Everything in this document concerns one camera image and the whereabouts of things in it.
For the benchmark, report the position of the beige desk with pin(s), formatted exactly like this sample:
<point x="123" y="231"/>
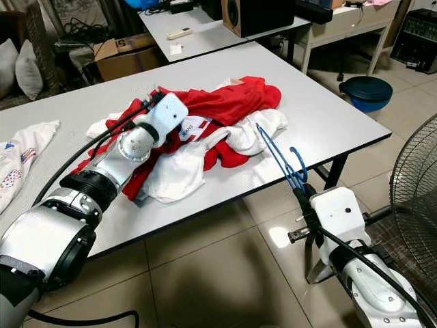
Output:
<point x="358" y="24"/>

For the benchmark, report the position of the brown black speaker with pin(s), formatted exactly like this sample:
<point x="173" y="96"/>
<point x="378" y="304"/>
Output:
<point x="256" y="17"/>

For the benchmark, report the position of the small white paper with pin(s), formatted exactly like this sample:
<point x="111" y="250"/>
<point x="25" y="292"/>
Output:
<point x="176" y="48"/>

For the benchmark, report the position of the grey table with black legs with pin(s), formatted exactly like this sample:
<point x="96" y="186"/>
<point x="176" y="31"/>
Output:
<point x="328" y="116"/>

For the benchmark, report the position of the white garment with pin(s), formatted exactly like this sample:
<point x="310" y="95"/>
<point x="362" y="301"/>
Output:
<point x="256" y="133"/>
<point x="106" y="128"/>
<point x="181" y="174"/>

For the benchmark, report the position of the brown cardboard box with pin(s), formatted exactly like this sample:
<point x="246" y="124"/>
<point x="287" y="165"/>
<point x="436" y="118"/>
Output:
<point x="126" y="60"/>

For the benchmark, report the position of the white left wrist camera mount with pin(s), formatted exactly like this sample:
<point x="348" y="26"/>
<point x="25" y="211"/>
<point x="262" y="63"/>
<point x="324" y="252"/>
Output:
<point x="167" y="116"/>

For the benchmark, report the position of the dark wicker sofa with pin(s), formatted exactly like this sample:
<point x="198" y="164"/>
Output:
<point x="49" y="34"/>

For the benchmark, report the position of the grey pillow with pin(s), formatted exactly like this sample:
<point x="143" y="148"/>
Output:
<point x="8" y="68"/>
<point x="29" y="72"/>

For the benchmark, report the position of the black box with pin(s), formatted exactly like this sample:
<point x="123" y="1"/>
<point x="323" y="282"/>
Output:
<point x="314" y="10"/>

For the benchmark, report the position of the white remote control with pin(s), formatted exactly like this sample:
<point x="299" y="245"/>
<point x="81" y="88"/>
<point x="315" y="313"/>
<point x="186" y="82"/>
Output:
<point x="179" y="33"/>

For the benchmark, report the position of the blue plastic clothes hanger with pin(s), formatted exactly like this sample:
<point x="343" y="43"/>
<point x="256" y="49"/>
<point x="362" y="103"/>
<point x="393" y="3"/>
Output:
<point x="276" y="156"/>

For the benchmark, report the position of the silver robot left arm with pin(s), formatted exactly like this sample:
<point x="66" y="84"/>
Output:
<point x="48" y="246"/>

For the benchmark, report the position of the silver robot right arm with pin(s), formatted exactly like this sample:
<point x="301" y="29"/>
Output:
<point x="375" y="294"/>

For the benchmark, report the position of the round blue bin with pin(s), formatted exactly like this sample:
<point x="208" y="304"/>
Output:
<point x="367" y="92"/>

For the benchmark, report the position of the white table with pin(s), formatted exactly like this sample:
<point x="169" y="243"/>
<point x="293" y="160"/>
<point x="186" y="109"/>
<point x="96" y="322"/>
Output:
<point x="212" y="39"/>

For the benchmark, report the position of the blue plastic object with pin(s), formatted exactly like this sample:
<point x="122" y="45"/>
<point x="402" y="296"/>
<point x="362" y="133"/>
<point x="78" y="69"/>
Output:
<point x="140" y="4"/>

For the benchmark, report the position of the red garment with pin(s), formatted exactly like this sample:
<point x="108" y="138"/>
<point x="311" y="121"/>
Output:
<point x="235" y="102"/>

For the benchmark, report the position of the white flag-print shirt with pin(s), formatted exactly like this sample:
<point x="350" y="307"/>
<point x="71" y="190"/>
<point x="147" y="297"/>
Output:
<point x="24" y="164"/>

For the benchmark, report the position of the black mesh fan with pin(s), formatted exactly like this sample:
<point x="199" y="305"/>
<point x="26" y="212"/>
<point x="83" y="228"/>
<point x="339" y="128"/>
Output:
<point x="416" y="178"/>

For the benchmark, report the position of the black crate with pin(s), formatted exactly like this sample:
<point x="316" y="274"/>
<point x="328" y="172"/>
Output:
<point x="415" y="41"/>

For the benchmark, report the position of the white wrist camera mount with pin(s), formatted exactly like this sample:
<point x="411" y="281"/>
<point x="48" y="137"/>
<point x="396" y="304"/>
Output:
<point x="167" y="116"/>
<point x="338" y="215"/>

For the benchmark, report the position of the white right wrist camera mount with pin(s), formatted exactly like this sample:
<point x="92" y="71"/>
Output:
<point x="338" y="215"/>

